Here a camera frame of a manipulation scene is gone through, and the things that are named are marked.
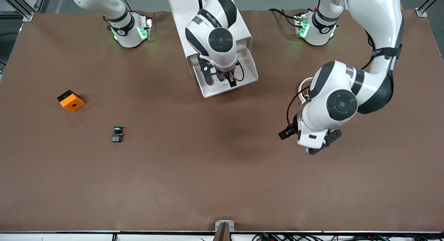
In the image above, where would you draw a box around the green push button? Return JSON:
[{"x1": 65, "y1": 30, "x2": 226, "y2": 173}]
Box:
[{"x1": 111, "y1": 125, "x2": 125, "y2": 143}]

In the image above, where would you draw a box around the white curved plastic piece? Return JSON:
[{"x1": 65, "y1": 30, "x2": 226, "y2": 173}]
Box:
[{"x1": 298, "y1": 78, "x2": 313, "y2": 105}]

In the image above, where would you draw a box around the brown table mat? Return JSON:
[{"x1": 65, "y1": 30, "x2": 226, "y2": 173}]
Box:
[{"x1": 0, "y1": 8, "x2": 444, "y2": 233}]

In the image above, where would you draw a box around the black left base cable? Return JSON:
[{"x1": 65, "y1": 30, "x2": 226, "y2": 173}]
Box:
[{"x1": 268, "y1": 8, "x2": 300, "y2": 28}]

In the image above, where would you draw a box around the black base cable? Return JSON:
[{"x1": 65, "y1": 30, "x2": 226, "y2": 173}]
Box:
[
  {"x1": 268, "y1": 8, "x2": 300, "y2": 28},
  {"x1": 116, "y1": 0, "x2": 139, "y2": 14}
]

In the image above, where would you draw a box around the black right base cable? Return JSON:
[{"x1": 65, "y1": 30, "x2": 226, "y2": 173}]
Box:
[{"x1": 116, "y1": 0, "x2": 139, "y2": 14}]

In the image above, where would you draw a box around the grey metal bracket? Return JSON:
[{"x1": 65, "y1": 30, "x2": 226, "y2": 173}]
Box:
[{"x1": 215, "y1": 220, "x2": 235, "y2": 232}]

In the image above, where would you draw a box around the brown camera post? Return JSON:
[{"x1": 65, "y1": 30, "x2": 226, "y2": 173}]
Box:
[{"x1": 212, "y1": 223, "x2": 231, "y2": 241}]

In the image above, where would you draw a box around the orange button enclosure box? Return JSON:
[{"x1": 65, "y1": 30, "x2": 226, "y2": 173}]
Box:
[{"x1": 57, "y1": 90, "x2": 86, "y2": 113}]

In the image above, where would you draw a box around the aluminium frame profile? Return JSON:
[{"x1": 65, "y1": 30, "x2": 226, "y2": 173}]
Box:
[
  {"x1": 0, "y1": 0, "x2": 48, "y2": 23},
  {"x1": 416, "y1": 0, "x2": 444, "y2": 18}
]

